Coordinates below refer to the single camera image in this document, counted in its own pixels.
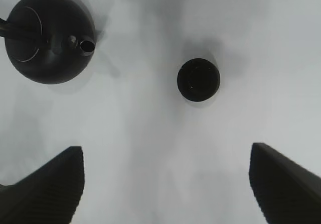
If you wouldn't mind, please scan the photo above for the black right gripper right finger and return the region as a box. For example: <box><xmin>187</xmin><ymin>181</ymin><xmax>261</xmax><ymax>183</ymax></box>
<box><xmin>249</xmin><ymin>143</ymin><xmax>320</xmax><ymax>223</ymax></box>

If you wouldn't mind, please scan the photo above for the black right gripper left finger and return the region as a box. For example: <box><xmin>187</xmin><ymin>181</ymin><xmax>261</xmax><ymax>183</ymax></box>
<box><xmin>1</xmin><ymin>146</ymin><xmax>85</xmax><ymax>223</ymax></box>

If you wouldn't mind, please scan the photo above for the black cast iron teapot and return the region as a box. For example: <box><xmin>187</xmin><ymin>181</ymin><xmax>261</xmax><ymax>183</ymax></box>
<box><xmin>1</xmin><ymin>0</ymin><xmax>97</xmax><ymax>84</ymax></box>

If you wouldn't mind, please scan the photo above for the small black teacup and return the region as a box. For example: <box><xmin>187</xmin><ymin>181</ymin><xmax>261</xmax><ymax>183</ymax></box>
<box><xmin>177</xmin><ymin>58</ymin><xmax>221</xmax><ymax>102</ymax></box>

